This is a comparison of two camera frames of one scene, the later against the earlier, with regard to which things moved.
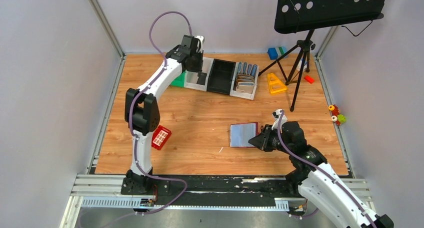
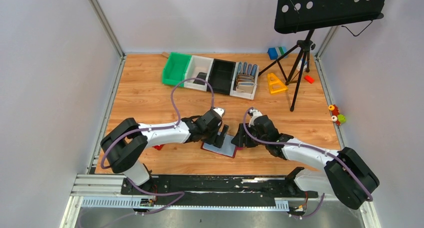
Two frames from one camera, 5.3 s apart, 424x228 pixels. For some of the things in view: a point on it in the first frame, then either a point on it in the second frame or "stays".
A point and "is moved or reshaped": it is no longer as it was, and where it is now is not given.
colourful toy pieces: [336, 116] stays
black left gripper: [198, 68] -> [217, 140]
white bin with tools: [245, 80] stays
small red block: [309, 79] stays
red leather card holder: [240, 133] is moved or reshaped
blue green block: [275, 53] stays
